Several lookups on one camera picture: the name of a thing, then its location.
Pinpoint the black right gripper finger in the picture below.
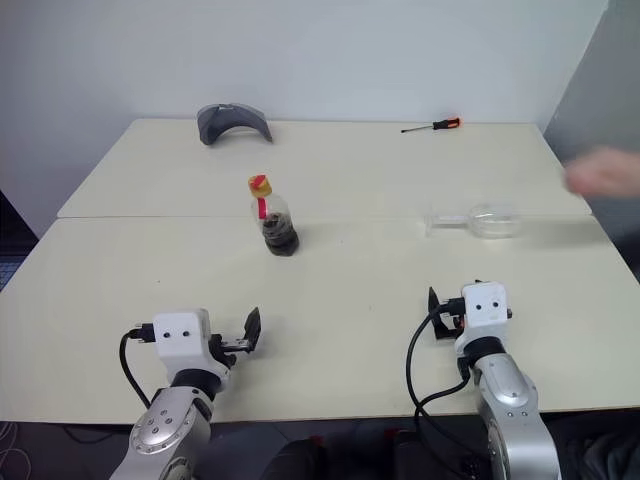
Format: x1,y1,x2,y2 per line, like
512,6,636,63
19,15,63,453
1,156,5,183
427,285,459,343

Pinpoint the thin white floor cable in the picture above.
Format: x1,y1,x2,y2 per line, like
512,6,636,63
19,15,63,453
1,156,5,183
0,421,32,480

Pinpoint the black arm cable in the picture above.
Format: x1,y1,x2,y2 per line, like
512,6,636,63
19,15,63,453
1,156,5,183
118,323,157,410
405,297,482,454

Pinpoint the grey curved visor piece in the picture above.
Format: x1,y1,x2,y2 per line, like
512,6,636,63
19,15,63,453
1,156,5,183
195,102,275,148

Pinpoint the yellow bottle cap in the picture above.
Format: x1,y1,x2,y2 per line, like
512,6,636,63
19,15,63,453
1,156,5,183
246,174,274,197

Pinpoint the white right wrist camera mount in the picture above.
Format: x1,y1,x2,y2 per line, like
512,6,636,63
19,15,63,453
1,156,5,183
452,281,515,352

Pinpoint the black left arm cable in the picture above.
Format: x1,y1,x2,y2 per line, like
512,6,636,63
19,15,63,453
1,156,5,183
118,323,157,410

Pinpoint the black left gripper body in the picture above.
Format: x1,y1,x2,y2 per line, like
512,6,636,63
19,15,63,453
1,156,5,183
208,333,252,372

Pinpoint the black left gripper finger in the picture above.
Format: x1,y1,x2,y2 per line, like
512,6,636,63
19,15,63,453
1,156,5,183
242,306,265,354

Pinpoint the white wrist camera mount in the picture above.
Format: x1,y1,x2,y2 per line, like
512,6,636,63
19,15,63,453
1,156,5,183
151,308,236,382
452,281,515,352

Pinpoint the orange black handled screwdriver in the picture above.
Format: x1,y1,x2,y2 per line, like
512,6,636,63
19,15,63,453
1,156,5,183
400,115,465,135

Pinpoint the person's bare hand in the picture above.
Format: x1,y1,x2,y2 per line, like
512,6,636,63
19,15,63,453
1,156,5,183
563,148,640,198

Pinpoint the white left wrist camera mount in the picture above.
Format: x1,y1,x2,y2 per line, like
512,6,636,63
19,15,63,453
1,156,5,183
151,308,236,382

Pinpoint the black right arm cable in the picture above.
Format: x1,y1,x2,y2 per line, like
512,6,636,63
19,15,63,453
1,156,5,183
405,297,482,454

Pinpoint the bottle with dark contents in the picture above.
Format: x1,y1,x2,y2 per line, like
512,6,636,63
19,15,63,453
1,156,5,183
249,192,302,259

